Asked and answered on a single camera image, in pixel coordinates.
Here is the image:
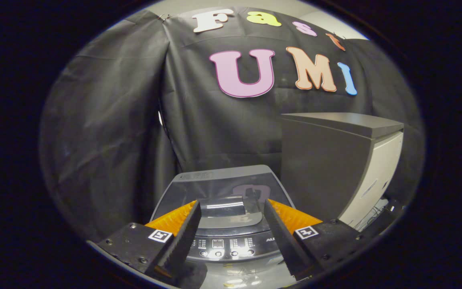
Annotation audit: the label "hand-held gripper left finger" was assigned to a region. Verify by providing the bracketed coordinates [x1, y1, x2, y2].
[88, 199, 203, 281]

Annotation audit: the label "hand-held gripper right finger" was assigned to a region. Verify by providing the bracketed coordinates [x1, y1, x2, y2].
[264, 199, 376, 280]

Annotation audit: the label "dark grey washing machine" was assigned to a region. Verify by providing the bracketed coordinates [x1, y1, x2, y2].
[150, 165, 296, 289]

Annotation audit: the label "beige and grey cabinet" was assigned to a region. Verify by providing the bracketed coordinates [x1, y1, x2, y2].
[280, 112, 405, 231]

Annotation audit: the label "dark floor equipment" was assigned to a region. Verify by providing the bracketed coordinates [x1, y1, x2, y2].
[369, 199, 404, 237]

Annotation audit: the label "black backdrop cloth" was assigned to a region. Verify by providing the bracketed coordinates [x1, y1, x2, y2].
[38, 6, 424, 241]

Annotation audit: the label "thin floor cables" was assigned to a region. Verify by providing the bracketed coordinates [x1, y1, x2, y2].
[355, 197, 390, 232]

